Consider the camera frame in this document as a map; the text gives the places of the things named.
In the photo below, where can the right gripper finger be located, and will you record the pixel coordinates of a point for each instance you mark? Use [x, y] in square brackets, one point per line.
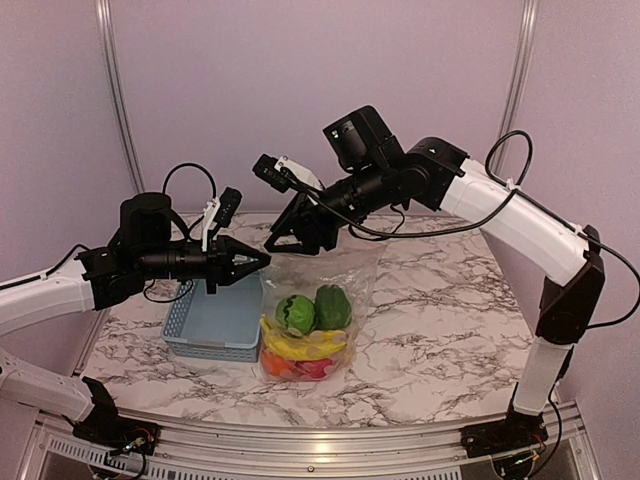
[291, 221]
[274, 245]

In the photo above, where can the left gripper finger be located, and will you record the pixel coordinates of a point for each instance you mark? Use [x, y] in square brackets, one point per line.
[232, 248]
[232, 273]

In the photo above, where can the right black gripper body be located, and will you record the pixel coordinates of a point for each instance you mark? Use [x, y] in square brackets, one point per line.
[369, 190]

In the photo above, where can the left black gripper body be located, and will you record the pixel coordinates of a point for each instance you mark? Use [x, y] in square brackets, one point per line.
[159, 263]

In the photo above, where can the blue-grey perforated plastic basket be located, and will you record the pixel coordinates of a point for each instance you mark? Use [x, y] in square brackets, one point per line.
[223, 326]

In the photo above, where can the clear zip top bag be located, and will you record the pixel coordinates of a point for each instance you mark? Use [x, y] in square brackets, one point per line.
[353, 269]

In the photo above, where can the green toy watermelon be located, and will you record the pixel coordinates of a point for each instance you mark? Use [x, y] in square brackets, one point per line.
[296, 314]

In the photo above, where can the green toy pepper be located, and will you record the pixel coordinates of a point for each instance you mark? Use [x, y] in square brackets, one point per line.
[333, 308]

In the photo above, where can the yellow toy banana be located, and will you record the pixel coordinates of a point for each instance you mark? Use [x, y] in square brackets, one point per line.
[318, 345]

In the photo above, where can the orange toy fruit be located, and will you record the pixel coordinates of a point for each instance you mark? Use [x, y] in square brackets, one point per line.
[276, 366]

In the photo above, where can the yellow toy pear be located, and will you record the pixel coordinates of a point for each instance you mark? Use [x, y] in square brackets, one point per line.
[346, 354]

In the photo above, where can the red toy apple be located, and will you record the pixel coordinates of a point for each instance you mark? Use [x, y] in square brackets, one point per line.
[313, 370]

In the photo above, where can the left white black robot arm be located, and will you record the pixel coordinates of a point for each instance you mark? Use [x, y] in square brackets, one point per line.
[95, 280]

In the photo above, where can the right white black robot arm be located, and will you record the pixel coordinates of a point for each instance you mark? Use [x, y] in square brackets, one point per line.
[442, 177]

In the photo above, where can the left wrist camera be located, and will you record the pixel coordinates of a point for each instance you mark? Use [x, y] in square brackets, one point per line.
[145, 221]

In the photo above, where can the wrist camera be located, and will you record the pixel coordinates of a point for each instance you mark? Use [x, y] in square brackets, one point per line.
[145, 221]
[362, 139]

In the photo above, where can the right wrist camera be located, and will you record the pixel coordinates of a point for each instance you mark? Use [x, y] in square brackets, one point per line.
[362, 139]

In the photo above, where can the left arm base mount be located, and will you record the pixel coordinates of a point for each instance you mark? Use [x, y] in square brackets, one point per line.
[105, 426]

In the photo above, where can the aluminium front frame rail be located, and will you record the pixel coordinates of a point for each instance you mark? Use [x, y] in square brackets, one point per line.
[193, 449]

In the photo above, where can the left aluminium corner post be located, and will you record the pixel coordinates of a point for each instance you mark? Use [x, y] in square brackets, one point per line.
[108, 43]

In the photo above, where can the aluminium corner post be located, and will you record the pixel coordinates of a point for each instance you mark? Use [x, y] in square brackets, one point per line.
[108, 43]
[521, 65]

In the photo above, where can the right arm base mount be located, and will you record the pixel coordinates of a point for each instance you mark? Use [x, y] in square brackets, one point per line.
[514, 431]

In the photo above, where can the right aluminium corner post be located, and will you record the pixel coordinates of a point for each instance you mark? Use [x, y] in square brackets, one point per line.
[521, 65]

